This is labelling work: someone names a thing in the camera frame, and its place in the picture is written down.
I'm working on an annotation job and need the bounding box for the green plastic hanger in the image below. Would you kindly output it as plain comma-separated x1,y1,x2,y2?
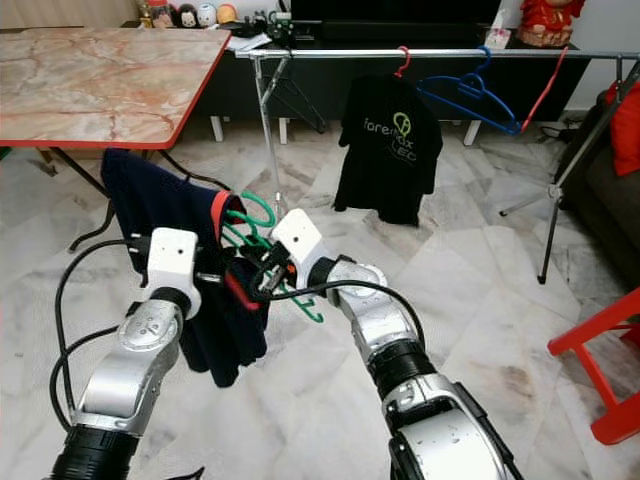
224,189,327,325

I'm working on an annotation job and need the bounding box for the navy shirt red collar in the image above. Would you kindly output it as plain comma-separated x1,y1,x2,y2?
99,147,272,390

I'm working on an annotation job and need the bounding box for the red plastic hanger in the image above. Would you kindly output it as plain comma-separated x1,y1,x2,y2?
394,44,414,80
519,44,569,134

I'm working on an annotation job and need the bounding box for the blue plastic hanger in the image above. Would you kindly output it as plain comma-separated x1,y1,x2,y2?
414,44,527,137

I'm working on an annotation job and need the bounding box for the black TV console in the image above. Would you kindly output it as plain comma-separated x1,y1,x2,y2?
204,19,597,147

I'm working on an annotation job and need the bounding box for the marble folding table red edge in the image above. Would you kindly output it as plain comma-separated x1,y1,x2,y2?
0,26,234,252

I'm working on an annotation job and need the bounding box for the silver metal clothes rack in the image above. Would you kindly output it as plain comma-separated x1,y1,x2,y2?
234,44,640,287

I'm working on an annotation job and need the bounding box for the white paper stack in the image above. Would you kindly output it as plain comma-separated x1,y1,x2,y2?
228,33,274,54

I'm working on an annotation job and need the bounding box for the black desk gadget cluster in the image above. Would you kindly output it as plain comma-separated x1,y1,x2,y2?
245,9,322,47

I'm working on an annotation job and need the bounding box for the black round doll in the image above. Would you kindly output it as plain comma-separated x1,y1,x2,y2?
175,4,199,30

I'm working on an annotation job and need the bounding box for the red lidded jar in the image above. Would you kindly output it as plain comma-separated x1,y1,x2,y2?
145,0,172,30

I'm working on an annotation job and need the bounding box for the small golden trophy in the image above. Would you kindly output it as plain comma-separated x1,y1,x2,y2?
132,0,154,29

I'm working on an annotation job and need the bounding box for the black television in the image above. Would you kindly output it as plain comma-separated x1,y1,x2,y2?
290,0,507,27

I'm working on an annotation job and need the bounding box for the wooden cabinet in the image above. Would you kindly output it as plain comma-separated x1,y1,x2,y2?
0,0,139,32

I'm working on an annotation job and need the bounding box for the white pink tissue box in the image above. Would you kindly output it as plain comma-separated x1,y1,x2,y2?
485,24,512,50

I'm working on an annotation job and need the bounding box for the red plastic stool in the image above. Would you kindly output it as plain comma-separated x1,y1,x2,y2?
546,289,640,447

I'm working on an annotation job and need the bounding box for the dark grey sofa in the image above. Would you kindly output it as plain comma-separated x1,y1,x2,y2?
559,79,640,267

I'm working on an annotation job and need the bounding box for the red seated figurine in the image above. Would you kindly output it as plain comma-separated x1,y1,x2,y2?
517,0,587,49

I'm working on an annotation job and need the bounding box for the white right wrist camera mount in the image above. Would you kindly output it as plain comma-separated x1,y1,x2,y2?
271,206,327,292

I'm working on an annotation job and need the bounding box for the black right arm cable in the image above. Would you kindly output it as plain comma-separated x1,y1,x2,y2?
254,269,427,352

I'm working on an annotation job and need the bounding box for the black wire hanger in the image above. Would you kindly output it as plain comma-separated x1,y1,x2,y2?
269,54,332,137

